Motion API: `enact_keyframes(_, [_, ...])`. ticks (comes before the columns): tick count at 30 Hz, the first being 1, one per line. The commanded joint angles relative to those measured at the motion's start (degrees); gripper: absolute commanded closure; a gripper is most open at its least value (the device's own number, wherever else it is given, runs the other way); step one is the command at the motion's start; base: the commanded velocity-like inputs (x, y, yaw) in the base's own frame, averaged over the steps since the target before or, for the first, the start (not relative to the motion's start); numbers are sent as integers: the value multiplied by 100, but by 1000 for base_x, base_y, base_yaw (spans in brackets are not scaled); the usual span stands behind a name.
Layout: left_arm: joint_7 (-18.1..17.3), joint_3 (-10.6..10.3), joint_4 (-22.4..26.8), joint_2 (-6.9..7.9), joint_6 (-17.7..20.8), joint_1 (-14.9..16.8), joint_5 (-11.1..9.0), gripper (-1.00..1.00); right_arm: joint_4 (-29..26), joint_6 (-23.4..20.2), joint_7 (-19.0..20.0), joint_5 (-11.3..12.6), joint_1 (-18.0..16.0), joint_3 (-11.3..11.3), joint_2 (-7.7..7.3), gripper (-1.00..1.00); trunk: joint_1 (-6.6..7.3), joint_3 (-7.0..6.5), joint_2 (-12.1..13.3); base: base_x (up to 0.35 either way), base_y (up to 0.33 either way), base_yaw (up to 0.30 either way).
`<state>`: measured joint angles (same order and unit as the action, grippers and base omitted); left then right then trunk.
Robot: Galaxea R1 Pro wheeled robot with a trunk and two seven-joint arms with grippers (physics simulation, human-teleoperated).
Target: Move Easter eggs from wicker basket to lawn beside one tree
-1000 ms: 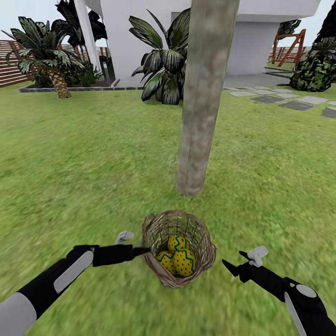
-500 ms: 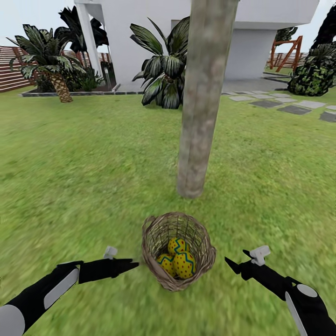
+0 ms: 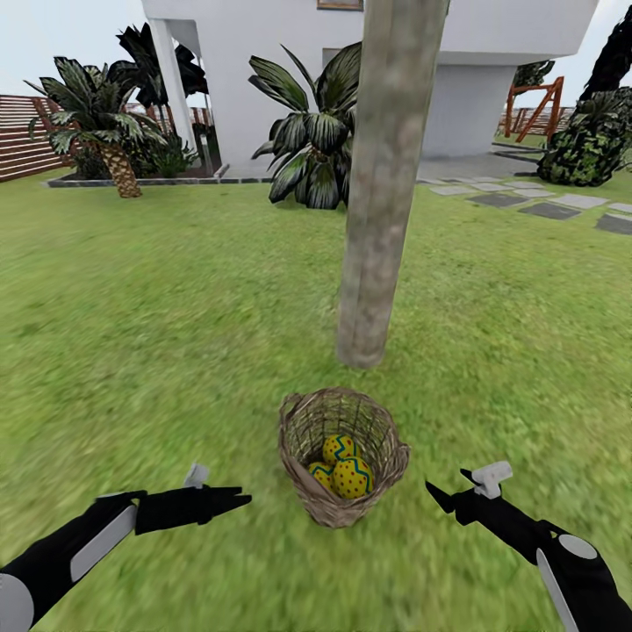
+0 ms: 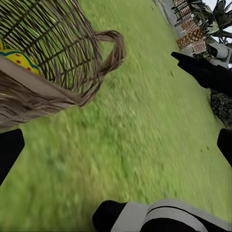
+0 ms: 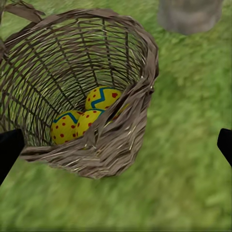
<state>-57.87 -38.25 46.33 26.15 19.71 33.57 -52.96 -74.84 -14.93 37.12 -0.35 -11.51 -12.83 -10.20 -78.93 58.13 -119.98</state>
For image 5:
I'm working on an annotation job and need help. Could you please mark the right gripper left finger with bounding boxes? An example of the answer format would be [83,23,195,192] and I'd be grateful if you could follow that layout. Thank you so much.
[0,129,25,185]

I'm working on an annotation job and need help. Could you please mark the wicker basket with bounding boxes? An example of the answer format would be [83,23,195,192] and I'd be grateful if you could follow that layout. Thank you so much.
[0,0,159,180]

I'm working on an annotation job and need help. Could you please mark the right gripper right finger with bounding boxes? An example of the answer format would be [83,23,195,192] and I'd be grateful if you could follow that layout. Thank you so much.
[217,128,232,166]

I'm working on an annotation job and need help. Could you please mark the easter egg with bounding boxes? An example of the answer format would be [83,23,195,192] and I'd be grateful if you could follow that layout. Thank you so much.
[50,110,85,145]
[75,108,107,137]
[85,86,121,111]

